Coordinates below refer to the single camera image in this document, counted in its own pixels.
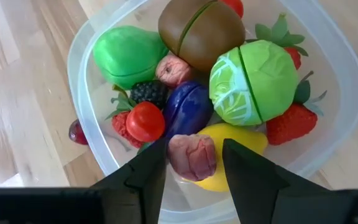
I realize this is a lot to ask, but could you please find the green pear toy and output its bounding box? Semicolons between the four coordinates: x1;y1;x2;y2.
92;25;170;91

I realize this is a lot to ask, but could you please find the black blackberry toy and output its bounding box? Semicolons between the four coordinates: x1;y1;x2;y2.
129;80;169;110

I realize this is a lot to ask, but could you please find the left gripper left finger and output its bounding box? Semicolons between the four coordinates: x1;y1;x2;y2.
91;138;169;224

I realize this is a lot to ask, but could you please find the yellow lemon toy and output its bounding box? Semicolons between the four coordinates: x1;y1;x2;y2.
183;123;269;193

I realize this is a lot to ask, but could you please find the pink wrinkled fruit toy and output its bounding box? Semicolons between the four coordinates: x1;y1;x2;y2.
167;133;217;182
155;53;195;88

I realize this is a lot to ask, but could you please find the green cabbage toy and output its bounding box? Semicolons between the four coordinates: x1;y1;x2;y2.
209;39;300;127

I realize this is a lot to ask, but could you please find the dark red grape toy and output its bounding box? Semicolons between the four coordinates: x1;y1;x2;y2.
68;119;90;146

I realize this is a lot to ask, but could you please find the red strawberry toy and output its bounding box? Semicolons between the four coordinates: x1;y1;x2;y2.
265;70;328;146
104;84;145;149
246;12;310;71

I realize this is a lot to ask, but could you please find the purple eggplant toy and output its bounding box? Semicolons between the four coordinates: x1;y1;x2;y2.
162;80;214;141

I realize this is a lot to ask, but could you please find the brown kiwi toy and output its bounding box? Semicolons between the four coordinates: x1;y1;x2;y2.
158;0;247;73

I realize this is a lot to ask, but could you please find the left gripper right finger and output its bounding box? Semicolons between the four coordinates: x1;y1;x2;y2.
222;138;338;224

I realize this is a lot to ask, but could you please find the clear plastic tupperware container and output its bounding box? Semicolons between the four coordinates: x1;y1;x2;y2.
67;0;358;224

